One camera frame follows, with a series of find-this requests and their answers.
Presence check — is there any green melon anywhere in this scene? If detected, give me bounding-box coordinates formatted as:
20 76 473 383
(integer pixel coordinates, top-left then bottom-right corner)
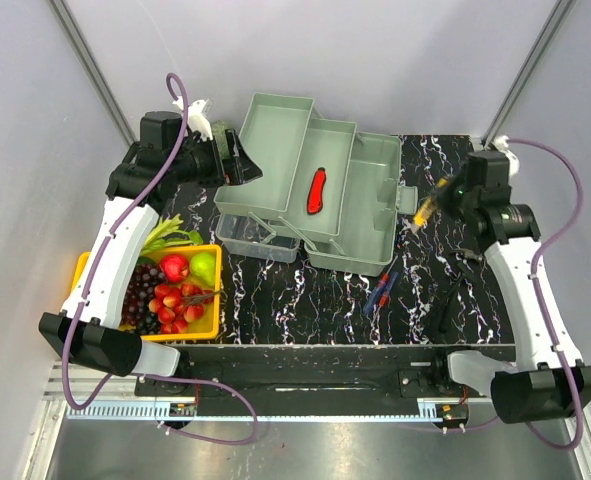
211 120 232 148

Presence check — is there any red folding knife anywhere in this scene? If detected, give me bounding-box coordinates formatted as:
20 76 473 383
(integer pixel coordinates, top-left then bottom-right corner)
306 167 327 215

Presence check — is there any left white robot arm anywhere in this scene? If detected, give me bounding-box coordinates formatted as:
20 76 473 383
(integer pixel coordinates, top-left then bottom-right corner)
39 111 262 377

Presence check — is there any blue screwdriver long shaft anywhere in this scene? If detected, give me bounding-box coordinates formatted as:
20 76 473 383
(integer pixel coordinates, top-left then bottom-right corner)
362 273 390 316

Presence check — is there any green pear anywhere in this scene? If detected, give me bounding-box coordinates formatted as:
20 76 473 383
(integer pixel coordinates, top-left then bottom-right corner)
190 252 217 286

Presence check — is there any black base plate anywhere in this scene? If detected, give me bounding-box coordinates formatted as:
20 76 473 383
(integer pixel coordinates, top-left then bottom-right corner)
133 344 491 401

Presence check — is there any red apple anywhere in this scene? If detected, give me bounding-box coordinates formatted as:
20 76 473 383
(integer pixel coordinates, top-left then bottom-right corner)
159 254 190 284

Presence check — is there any red cherry bunch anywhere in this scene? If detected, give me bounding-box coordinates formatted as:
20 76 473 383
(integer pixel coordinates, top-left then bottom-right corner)
148 282 219 334

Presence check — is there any translucent plastic tool box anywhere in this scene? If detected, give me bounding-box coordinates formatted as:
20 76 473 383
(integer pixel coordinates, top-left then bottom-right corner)
214 93 417 277

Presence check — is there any aluminium frame rail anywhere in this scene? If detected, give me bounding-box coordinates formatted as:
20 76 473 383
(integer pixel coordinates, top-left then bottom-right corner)
45 365 492 423

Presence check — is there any green celery stalk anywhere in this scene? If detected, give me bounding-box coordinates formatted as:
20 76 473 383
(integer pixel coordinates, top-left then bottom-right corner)
140 214 204 256

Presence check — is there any purple grape bunch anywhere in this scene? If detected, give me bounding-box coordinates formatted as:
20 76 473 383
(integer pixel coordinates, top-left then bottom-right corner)
120 257 166 336

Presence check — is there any blue screwdriver red tip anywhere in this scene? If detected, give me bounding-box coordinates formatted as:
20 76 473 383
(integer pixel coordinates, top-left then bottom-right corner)
376 271 399 310

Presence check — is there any yellow fruit bin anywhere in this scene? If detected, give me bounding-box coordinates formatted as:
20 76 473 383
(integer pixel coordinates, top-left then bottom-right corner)
58 244 225 346

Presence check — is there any black marble mat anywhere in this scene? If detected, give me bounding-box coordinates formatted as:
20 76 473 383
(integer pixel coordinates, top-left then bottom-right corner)
164 134 514 345

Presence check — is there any black hex key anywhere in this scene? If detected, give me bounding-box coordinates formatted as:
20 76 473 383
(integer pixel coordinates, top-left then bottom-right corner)
438 248 485 334

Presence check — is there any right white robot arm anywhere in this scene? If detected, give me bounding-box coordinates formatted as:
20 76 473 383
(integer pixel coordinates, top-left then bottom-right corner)
433 150 591 424

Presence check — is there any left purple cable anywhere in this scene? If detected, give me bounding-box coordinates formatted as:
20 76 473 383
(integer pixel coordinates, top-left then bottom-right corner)
60 73 260 445

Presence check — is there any yellow utility knife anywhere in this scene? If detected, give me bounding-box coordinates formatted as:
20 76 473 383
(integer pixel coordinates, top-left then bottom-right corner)
411 194 438 233

